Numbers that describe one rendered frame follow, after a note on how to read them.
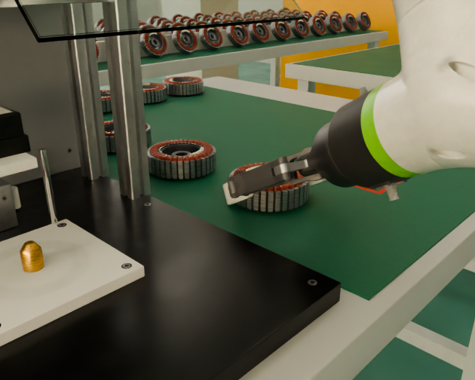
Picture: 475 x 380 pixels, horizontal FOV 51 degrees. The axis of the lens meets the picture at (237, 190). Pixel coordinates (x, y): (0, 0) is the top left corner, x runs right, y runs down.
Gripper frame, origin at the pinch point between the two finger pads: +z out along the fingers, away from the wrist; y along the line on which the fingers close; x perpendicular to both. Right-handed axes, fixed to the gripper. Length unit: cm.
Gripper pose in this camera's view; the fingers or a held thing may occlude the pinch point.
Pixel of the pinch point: (269, 184)
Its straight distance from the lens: 70.0
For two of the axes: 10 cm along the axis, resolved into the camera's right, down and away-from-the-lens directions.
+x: -2.5, -9.6, 0.9
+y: 8.8, -1.8, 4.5
